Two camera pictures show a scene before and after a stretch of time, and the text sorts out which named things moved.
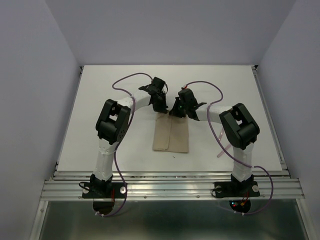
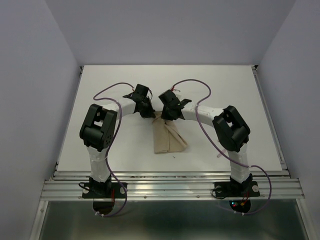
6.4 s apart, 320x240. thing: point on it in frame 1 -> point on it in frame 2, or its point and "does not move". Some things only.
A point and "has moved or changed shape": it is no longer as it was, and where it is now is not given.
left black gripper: [163, 108] -> [150, 113]
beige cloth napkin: [171, 133] has moved or changed shape
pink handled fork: [222, 152] does not move
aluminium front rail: [171, 185] does not move
